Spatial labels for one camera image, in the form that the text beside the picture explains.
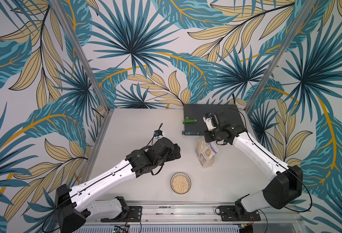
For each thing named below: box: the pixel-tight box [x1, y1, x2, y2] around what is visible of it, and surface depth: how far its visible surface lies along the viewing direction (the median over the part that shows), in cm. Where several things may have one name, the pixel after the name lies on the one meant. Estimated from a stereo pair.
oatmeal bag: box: [195, 135, 220, 169], surface depth 83 cm
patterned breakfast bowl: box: [170, 172, 192, 195], surface depth 81 cm
